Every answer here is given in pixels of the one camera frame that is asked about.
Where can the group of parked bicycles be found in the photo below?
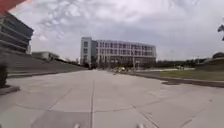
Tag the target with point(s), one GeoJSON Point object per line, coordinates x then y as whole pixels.
{"type": "Point", "coordinates": [119, 70]}

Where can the pale building with many windows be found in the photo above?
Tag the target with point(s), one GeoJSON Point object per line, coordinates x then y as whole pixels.
{"type": "Point", "coordinates": [116, 51]}

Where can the grey concrete slab plaza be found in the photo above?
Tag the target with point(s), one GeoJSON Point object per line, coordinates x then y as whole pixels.
{"type": "Point", "coordinates": [110, 96]}

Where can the round manhole cover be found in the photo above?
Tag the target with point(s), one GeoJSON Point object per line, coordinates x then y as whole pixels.
{"type": "Point", "coordinates": [170, 83]}

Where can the row of trees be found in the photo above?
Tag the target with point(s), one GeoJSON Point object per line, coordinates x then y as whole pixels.
{"type": "Point", "coordinates": [180, 63]}

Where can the low grey building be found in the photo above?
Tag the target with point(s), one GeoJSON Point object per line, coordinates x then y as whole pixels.
{"type": "Point", "coordinates": [45, 55]}

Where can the robot's own part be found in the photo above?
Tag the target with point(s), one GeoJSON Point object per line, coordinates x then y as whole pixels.
{"type": "Point", "coordinates": [140, 126]}
{"type": "Point", "coordinates": [76, 126]}

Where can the wide grey stone steps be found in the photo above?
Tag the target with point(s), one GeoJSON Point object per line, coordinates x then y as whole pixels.
{"type": "Point", "coordinates": [36, 66]}

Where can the grass lawn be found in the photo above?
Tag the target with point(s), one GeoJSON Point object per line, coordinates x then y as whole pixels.
{"type": "Point", "coordinates": [190, 74]}

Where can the dark layered building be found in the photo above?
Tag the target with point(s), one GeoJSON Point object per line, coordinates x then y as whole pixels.
{"type": "Point", "coordinates": [13, 33]}

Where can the grey planter kerb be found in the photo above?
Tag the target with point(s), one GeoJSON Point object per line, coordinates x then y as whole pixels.
{"type": "Point", "coordinates": [9, 89]}

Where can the dark bush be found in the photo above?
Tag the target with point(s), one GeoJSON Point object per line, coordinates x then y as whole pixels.
{"type": "Point", "coordinates": [2, 76]}

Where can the red flag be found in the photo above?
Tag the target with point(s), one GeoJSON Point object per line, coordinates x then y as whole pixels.
{"type": "Point", "coordinates": [8, 4]}

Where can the dark low kerb wall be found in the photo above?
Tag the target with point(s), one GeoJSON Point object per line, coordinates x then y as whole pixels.
{"type": "Point", "coordinates": [186, 81]}

